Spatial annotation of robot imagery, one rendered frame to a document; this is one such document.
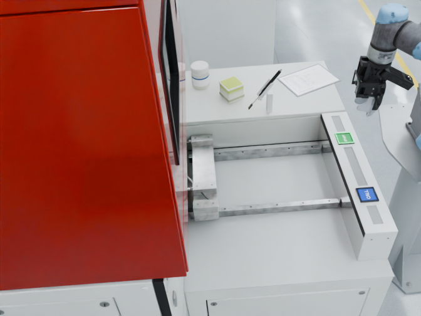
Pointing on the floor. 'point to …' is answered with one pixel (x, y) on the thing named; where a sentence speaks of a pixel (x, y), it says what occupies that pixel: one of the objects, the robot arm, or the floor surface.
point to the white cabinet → (293, 297)
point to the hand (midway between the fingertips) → (370, 112)
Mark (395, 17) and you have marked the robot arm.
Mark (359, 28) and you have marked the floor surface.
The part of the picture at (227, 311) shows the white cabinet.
